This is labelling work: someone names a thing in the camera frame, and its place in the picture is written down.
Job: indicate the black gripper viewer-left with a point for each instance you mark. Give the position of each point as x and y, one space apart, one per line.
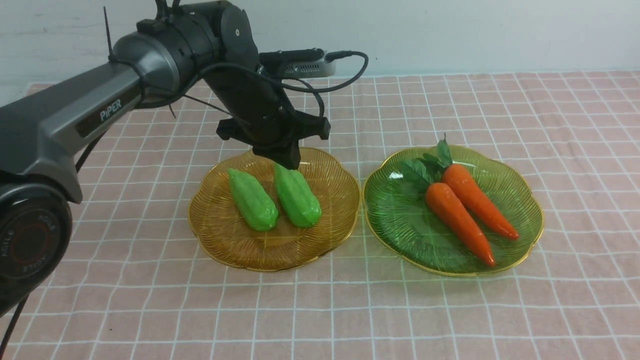
262 116

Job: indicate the green bitter gourd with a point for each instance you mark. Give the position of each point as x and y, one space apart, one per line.
253 202
300 204

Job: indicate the toy carrot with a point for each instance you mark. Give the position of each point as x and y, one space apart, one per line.
419 182
460 180

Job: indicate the black robot arm viewer-left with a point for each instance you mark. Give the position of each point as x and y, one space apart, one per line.
150 68

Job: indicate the amber plastic plate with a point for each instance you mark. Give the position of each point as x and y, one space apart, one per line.
224 235

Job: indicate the green plastic plate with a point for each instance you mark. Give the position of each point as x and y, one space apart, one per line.
401 220

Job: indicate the pink checkered tablecloth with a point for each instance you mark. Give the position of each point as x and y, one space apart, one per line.
134 284

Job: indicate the grey wrist camera viewer-left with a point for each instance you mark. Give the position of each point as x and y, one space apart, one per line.
298 64

